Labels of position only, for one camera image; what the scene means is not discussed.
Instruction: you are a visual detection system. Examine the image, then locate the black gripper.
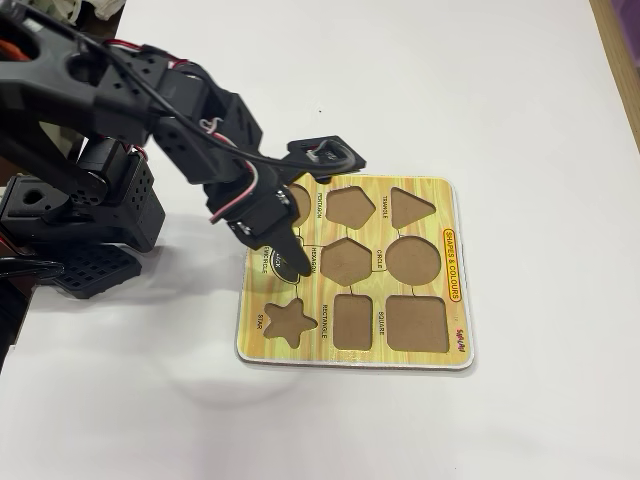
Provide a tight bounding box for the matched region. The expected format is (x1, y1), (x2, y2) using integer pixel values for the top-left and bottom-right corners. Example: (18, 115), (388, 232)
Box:
(206, 166), (315, 277)

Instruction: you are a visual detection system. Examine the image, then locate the black semicircle piece yellow pin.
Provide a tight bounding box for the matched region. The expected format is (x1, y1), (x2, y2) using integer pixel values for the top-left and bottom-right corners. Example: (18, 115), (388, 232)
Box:
(268, 245), (303, 284)

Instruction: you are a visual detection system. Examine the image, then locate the wooden shape puzzle board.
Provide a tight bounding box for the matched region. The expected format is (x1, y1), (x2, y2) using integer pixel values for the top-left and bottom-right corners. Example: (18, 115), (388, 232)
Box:
(234, 174), (476, 372)

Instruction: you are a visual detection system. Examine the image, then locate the purple object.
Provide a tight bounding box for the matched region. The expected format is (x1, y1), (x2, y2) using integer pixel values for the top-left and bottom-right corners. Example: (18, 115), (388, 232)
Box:
(612, 0), (640, 31)

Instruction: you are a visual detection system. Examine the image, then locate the black clamp bar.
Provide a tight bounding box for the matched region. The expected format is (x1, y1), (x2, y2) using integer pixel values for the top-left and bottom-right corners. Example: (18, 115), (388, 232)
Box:
(0, 257), (66, 281)

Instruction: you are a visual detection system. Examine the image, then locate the dark furniture panel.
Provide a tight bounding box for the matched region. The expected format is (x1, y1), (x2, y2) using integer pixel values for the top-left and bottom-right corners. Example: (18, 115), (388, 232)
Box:
(0, 279), (36, 366)

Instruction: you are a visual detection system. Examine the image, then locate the white cloth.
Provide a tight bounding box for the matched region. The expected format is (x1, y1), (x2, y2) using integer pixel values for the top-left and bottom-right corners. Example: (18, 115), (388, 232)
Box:
(49, 0), (124, 24)

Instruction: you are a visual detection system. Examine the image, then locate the light wooden edge strip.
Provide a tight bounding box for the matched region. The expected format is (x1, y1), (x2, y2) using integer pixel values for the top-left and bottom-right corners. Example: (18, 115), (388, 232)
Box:
(589, 0), (640, 156)

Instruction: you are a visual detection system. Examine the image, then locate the red white servo wire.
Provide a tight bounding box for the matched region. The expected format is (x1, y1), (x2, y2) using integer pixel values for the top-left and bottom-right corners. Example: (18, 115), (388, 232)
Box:
(198, 115), (262, 225)

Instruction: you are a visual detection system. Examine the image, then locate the black camera cable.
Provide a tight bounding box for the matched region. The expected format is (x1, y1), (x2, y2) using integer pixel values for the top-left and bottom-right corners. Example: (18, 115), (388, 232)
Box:
(9, 4), (357, 174)

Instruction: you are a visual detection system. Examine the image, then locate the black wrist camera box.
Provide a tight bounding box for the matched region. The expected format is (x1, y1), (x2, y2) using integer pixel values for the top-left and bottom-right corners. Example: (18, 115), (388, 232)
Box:
(286, 134), (369, 182)

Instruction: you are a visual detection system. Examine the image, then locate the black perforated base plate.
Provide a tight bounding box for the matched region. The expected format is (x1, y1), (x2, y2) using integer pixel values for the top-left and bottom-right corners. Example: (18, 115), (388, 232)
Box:
(51, 243), (145, 302)

